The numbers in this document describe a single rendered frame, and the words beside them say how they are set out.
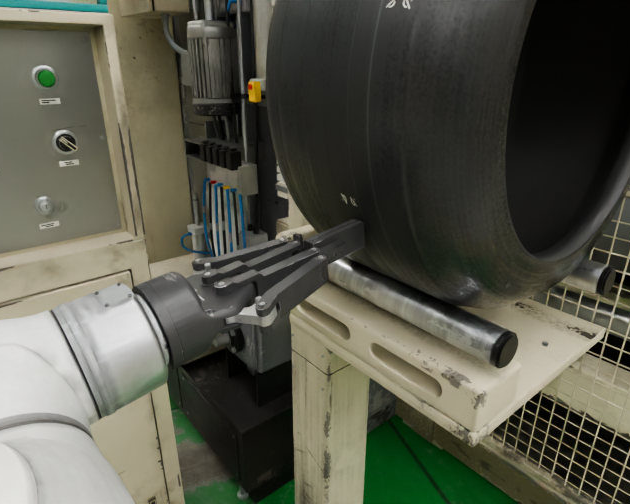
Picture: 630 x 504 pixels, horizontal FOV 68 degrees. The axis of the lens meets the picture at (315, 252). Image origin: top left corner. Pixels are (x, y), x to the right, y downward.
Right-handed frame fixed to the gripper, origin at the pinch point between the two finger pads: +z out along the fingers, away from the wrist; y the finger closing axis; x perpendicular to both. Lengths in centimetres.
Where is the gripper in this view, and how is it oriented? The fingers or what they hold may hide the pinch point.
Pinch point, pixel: (335, 243)
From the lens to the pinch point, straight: 48.5
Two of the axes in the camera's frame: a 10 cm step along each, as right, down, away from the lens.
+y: -6.3, -2.9, 7.2
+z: 7.7, -3.6, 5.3
